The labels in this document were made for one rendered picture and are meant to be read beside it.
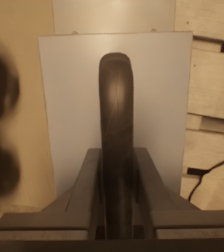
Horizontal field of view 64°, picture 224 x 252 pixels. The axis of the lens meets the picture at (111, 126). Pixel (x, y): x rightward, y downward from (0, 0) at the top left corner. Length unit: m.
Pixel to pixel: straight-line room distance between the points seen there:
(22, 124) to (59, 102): 0.48
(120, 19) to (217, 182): 0.46
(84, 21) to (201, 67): 0.32
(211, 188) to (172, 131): 0.38
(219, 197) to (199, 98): 0.26
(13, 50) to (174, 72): 0.54
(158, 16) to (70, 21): 0.10
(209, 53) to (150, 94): 0.33
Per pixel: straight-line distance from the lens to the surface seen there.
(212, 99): 0.50
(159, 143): 0.19
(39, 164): 0.69
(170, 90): 0.18
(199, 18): 0.49
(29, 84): 0.63
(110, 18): 0.24
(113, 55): 0.17
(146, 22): 0.24
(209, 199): 0.56
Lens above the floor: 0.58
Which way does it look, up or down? 76 degrees down
